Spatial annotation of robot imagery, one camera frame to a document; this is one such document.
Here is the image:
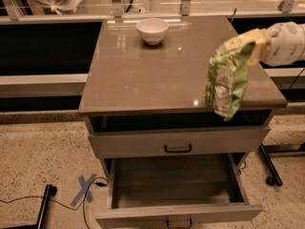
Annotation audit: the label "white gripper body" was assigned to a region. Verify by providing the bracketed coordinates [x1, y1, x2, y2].
[261, 22, 305, 67]

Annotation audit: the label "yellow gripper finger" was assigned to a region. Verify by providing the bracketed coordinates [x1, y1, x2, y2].
[222, 29, 270, 52]
[248, 44, 268, 66]

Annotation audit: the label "green jalapeno chip bag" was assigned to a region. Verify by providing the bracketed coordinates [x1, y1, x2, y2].
[205, 43, 254, 121]

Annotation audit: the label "grey drawer cabinet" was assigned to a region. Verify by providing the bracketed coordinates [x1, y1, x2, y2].
[77, 15, 289, 159]

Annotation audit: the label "open middle drawer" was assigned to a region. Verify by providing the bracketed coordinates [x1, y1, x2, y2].
[95, 154, 263, 229]

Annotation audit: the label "white ceramic bowl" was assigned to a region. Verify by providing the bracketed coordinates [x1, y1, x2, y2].
[136, 18, 169, 45]

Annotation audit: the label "black stand leg right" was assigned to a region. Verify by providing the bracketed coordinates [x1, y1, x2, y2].
[258, 144, 283, 187]

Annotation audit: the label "black stand leg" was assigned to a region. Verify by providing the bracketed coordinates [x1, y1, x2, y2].
[6, 184, 57, 229]
[258, 144, 283, 187]

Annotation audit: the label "blue tape cross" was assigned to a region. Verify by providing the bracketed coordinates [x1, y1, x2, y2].
[71, 174, 97, 206]

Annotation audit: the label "black stand leg left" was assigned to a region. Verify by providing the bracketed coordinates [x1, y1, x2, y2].
[6, 184, 57, 229]

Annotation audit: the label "black top drawer handle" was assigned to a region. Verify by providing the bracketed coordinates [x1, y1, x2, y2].
[164, 144, 193, 154]

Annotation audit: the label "black drawer handle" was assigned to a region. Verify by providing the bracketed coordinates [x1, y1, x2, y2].
[164, 144, 193, 154]
[166, 219, 193, 229]

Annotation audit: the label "black middle drawer handle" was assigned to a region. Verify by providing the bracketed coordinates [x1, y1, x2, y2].
[166, 219, 193, 229]

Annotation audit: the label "black floor cable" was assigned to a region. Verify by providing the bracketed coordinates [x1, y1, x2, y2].
[0, 176, 110, 229]

